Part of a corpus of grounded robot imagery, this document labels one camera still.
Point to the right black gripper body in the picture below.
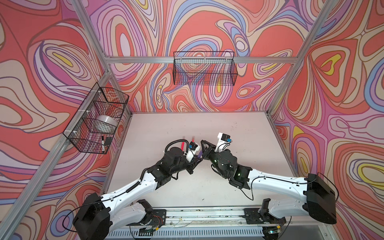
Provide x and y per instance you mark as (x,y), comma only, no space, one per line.
(210,156)

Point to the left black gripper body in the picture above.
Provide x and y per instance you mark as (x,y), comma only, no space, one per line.
(182,165)

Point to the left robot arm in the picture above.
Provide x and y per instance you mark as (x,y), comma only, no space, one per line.
(100,215)

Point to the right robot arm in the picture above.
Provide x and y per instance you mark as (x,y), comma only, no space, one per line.
(306,196)

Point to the black marker in basket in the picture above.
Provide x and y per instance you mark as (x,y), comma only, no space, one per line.
(103,144)

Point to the white tape roll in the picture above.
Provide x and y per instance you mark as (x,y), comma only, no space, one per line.
(107,120)

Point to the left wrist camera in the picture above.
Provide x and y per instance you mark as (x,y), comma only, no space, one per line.
(193,150)

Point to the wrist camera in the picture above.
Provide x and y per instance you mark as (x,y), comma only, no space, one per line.
(193,150)
(224,141)

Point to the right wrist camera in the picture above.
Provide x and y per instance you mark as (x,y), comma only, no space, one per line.
(224,141)

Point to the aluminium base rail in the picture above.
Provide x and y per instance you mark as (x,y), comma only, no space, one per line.
(226,216)

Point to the left black wire basket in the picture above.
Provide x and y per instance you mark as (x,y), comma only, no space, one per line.
(84,132)

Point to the black wire basket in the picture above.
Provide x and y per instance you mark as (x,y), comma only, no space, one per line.
(84,132)
(204,68)

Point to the back black wire basket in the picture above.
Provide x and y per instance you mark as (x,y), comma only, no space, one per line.
(204,68)

